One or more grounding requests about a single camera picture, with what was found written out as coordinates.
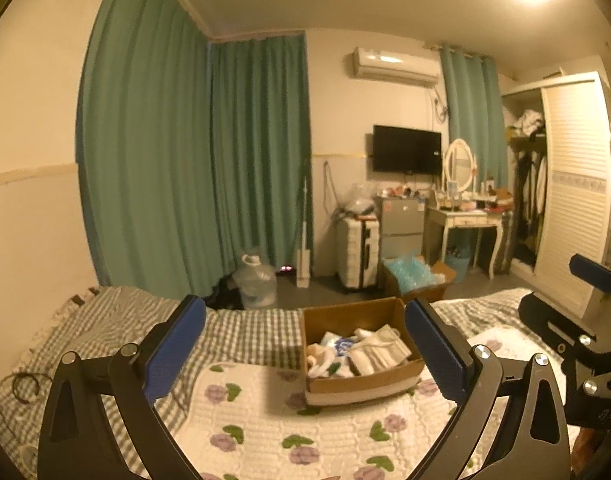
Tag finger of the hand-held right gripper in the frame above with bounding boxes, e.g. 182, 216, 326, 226
517, 293, 600, 348
569, 254, 611, 307

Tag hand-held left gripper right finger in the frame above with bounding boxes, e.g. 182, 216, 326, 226
404, 297, 572, 480

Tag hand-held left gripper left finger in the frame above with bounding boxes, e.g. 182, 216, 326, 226
35, 294, 208, 480

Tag white face mask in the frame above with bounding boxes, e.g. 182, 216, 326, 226
348, 324, 412, 376

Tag brown cardboard box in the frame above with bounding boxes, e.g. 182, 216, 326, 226
300, 296, 429, 408

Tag light blue soft packet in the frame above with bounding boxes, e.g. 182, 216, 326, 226
321, 331, 359, 358

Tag white tissue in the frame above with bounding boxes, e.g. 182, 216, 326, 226
308, 355, 356, 380

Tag grey checked bedsheet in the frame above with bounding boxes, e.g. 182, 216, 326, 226
0, 286, 536, 480

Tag box of blue bottles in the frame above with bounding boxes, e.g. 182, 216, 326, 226
383, 254, 459, 306

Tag white louvered wardrobe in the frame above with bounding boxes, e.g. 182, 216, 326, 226
500, 71, 611, 318

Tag blue waste bin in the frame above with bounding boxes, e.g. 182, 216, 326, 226
444, 250, 472, 283

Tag clear water jug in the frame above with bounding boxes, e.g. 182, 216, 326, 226
231, 252, 278, 311

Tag hanging clothes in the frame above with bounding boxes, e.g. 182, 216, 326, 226
508, 107, 549, 266

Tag white dressing table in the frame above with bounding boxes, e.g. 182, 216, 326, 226
424, 200, 513, 278

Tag white hard suitcase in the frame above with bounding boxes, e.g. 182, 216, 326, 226
335, 215, 381, 293

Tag silver mini fridge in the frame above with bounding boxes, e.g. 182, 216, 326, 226
374, 194, 427, 266

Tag floral quilted blanket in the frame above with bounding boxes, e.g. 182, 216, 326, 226
150, 327, 576, 480

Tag clear plastic bag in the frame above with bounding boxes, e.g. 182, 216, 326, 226
343, 182, 377, 218

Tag white upright mop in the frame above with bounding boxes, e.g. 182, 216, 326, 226
295, 176, 311, 288

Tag oval vanity mirror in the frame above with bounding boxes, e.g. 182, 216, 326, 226
443, 139, 479, 195

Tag large green curtain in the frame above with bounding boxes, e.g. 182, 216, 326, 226
76, 0, 313, 293

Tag narrow green curtain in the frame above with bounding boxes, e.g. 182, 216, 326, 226
438, 46, 510, 198

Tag white air conditioner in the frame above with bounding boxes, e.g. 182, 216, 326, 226
351, 46, 441, 88

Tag black cable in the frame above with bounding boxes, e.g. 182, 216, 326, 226
0, 371, 42, 406

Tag black wall television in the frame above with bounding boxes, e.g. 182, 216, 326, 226
372, 124, 443, 178

